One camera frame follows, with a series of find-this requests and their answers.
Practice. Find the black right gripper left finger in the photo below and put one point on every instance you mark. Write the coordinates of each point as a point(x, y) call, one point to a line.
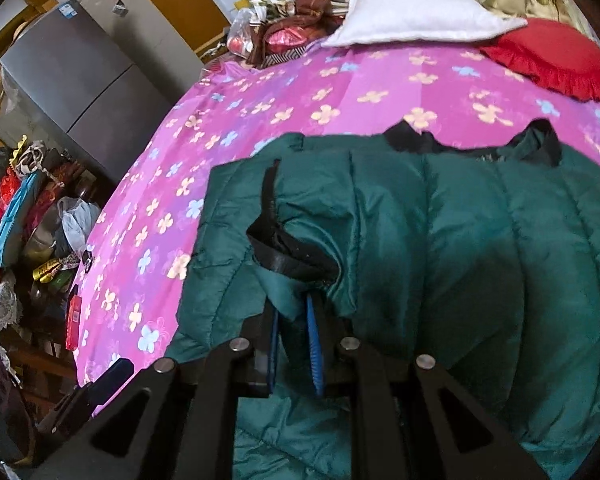
point(175, 420)

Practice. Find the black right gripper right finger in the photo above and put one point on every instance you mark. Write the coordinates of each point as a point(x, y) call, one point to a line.
point(409, 419)

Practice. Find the dark green puffer jacket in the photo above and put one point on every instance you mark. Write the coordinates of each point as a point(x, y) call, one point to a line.
point(488, 260)

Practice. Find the red box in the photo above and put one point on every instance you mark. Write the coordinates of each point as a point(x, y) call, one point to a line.
point(73, 319)

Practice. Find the pink floral bed sheet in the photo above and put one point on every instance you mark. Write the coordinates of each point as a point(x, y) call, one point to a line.
point(142, 241)

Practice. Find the black car key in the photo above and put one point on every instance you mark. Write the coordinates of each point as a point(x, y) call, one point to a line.
point(87, 260)

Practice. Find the white plastic bag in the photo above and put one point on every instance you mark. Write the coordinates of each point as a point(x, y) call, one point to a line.
point(77, 219)

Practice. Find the blue cushion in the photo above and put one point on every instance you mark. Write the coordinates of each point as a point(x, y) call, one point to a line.
point(12, 223)

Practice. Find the grey refrigerator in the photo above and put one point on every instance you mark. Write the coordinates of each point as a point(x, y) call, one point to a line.
point(65, 82)

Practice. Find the red ruffled cushion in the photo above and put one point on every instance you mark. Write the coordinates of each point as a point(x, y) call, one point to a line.
point(553, 55)

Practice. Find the pink plastic package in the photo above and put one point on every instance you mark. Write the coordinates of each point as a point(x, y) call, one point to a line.
point(286, 39)

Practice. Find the white pillow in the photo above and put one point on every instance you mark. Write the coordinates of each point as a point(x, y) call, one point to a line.
point(382, 21)

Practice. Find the brown floral blanket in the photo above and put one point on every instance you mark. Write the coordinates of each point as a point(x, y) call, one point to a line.
point(315, 19)

